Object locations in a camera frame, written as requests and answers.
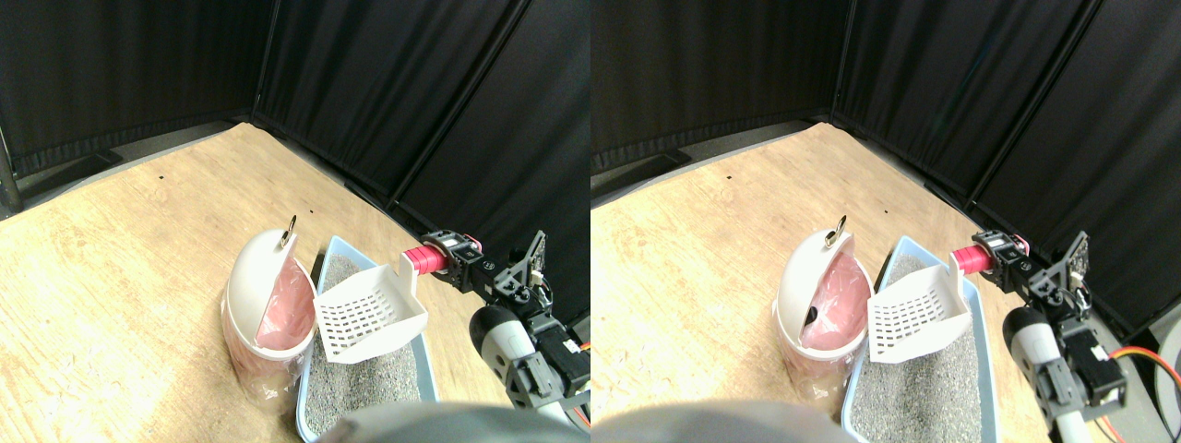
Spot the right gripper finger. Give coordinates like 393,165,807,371
420,229,481,278
973,230,1027,278

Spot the white scoop with red handle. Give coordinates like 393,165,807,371
867,238,1027,363
314,238,483,361

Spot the curtain stand pole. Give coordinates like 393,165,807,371
962,0,1106,211
251,0,280,123
0,125,23,219
386,0,534,211
828,0,850,123

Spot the blue litter tray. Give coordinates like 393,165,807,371
295,235,442,442
841,235,1002,442

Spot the grey and white round board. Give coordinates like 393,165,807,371
1158,318,1181,389

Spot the white bin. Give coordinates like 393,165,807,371
221,216,319,400
775,216,873,389

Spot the black bracket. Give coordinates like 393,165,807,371
503,231,547,296
1047,233,1092,296

